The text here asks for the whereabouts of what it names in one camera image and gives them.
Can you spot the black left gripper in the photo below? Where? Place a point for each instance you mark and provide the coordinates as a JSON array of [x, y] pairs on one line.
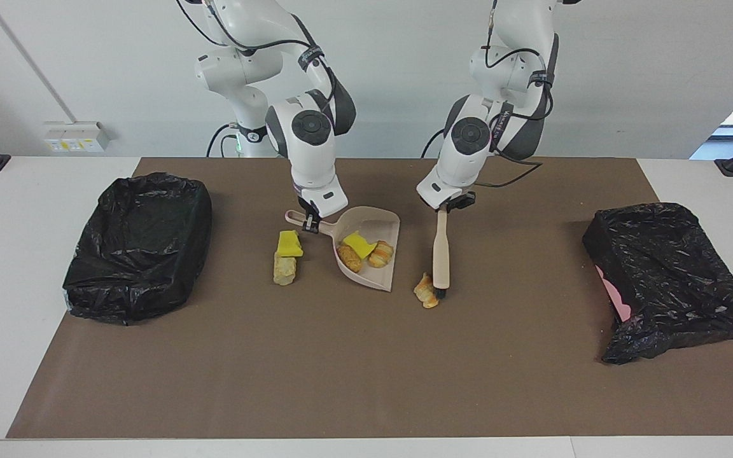
[[462, 201]]

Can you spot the black plastic trash bag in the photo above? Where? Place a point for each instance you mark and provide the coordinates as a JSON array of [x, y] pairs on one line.
[[137, 254], [672, 273]]

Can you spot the pink plastic bin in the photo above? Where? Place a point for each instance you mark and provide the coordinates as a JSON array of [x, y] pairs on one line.
[[618, 299]]

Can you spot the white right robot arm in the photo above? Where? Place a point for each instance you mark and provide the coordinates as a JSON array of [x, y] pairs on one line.
[[309, 159]]

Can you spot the beige brush with black bristles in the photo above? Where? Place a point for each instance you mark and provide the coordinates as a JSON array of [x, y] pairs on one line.
[[441, 254]]

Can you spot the beige plastic dustpan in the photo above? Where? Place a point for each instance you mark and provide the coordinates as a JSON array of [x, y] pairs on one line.
[[387, 277]]

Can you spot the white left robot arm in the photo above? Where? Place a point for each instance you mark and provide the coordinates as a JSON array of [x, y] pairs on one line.
[[468, 146]]

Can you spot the white wall socket box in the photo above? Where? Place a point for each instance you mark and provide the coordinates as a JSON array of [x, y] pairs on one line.
[[77, 137]]

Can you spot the pale crusty bread piece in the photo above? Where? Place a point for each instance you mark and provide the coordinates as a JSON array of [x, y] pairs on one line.
[[284, 272]]

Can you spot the brown oval bread roll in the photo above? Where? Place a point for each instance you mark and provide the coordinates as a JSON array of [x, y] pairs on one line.
[[349, 258]]

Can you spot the pale croissant piece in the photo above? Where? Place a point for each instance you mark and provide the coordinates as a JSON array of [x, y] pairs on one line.
[[380, 254]]

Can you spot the yellow sponge piece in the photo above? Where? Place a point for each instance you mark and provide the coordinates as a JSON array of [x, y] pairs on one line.
[[359, 245], [289, 247]]

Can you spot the brown table mat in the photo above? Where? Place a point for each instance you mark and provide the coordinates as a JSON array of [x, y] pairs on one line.
[[532, 394]]

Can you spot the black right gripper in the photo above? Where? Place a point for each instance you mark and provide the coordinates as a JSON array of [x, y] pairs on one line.
[[309, 207]]

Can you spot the striped croissant piece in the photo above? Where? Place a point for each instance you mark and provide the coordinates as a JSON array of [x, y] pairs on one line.
[[427, 291]]

